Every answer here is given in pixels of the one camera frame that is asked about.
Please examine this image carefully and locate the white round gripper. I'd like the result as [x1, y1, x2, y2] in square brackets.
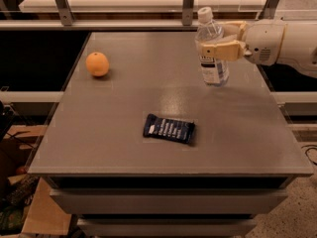
[201, 19, 286, 65]

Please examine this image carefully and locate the clear plastic water bottle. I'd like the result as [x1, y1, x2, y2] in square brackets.
[195, 7, 229, 86]

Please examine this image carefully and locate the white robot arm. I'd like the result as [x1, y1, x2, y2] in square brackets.
[197, 20, 317, 77]

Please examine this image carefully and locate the dark blue snack packet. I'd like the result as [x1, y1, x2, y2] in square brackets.
[143, 114, 195, 144]

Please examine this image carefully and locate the orange fruit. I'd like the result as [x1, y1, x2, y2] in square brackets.
[85, 53, 110, 77]

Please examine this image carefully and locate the grey drawer cabinet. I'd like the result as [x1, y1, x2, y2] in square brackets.
[51, 188, 287, 238]

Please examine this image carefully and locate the cardboard box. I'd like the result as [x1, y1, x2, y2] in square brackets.
[22, 178, 71, 236]

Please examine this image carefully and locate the black cable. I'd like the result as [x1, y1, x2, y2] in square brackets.
[300, 144, 317, 167]

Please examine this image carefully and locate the metal frame rail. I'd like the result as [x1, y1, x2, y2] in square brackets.
[0, 0, 280, 31]

